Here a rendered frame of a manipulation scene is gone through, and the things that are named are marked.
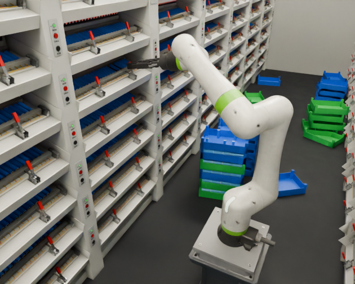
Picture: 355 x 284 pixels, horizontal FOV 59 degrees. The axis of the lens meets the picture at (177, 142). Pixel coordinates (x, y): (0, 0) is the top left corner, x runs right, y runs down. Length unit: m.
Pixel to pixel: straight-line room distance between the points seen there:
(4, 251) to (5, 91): 0.58
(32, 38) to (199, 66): 0.60
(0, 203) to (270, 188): 1.05
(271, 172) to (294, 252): 0.77
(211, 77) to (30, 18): 0.64
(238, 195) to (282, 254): 0.73
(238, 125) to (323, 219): 1.34
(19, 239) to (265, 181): 1.00
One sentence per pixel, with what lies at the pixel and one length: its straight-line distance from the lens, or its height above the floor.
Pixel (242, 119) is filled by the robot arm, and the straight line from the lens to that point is 1.12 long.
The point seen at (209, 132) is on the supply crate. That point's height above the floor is 0.43.
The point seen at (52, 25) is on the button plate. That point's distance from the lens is 1.22.
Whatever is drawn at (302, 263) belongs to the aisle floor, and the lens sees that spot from 2.01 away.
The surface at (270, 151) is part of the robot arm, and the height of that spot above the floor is 0.79.
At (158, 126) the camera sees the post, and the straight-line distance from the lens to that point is 1.99.
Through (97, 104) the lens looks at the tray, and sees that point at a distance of 1.45.
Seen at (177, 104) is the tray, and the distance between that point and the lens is 2.31.
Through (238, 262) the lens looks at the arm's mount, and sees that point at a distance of 1.47.
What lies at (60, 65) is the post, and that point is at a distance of 1.25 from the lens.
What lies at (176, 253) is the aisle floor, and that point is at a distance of 1.93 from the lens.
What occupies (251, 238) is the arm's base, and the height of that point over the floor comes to 0.41.
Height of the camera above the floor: 1.46
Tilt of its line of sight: 29 degrees down
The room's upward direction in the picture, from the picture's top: straight up
